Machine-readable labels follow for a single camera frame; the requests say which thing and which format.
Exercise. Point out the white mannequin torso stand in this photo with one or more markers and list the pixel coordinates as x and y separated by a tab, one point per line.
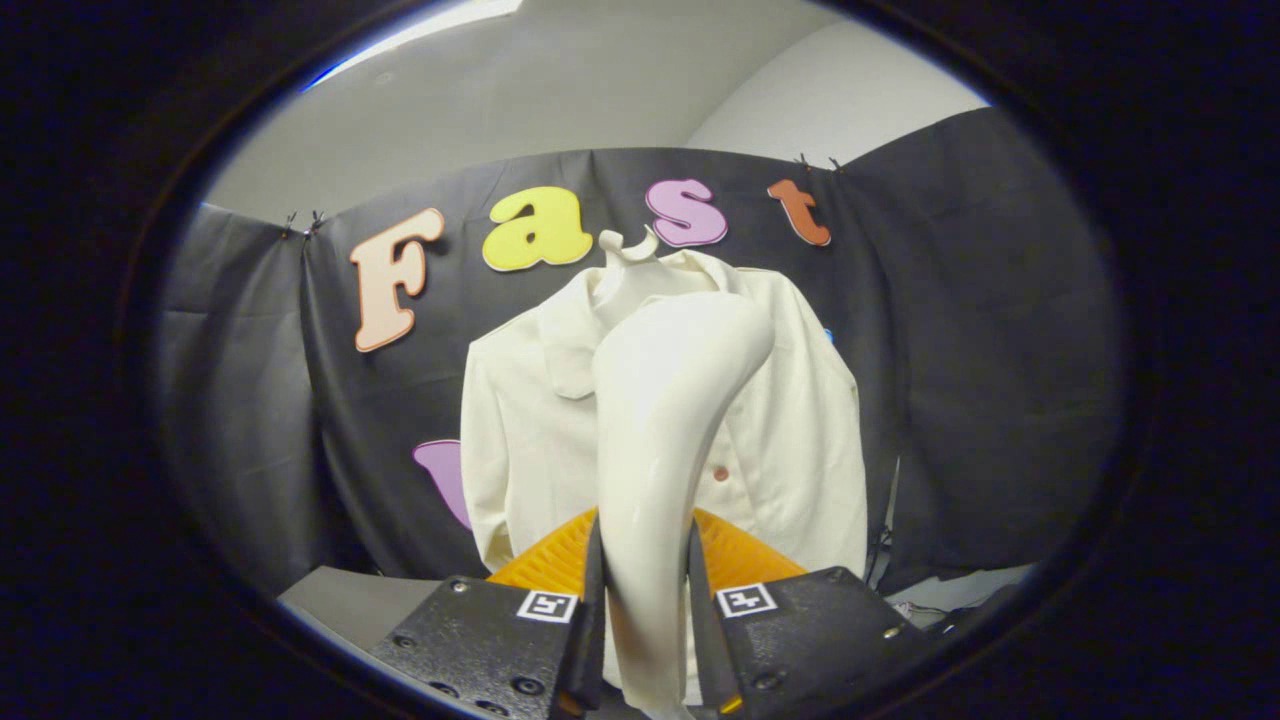
630	280

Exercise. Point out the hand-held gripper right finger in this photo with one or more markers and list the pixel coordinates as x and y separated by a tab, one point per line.
705	650

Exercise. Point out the grey drawer cabinet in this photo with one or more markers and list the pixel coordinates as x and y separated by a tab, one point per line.
350	600

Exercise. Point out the black backdrop cloth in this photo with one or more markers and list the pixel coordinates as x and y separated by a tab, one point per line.
980	350

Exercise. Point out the ceiling light panel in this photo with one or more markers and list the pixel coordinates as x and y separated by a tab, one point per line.
420	28

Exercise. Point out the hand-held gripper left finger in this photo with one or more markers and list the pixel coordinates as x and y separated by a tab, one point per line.
585	660

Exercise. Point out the cream button shirt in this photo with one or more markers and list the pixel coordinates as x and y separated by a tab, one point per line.
530	440

